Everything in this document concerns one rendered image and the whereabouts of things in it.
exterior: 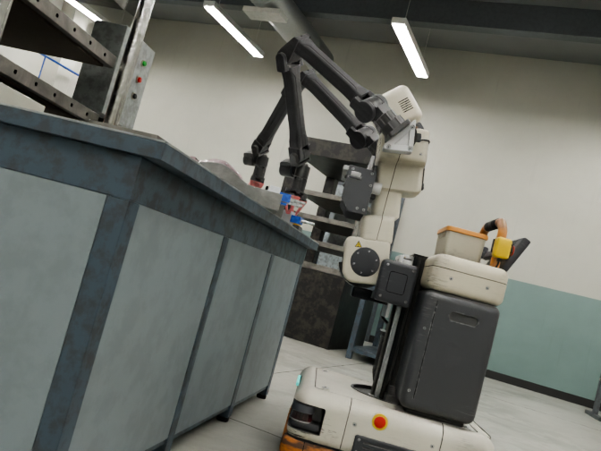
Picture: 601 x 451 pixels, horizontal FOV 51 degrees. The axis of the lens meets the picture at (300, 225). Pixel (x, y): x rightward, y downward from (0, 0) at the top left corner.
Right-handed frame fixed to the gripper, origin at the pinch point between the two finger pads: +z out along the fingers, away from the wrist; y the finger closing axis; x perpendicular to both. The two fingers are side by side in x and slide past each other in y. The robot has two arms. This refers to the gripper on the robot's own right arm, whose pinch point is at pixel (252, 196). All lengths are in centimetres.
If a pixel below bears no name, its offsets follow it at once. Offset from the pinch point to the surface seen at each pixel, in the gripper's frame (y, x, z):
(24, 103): 80, -84, -2
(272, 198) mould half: 97, 3, 9
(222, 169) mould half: 97, -15, 5
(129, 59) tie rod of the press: 35, -64, -37
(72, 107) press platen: 52, -76, -9
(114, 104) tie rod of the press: 35, -65, -18
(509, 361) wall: -473, 383, 69
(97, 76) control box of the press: 20, -79, -30
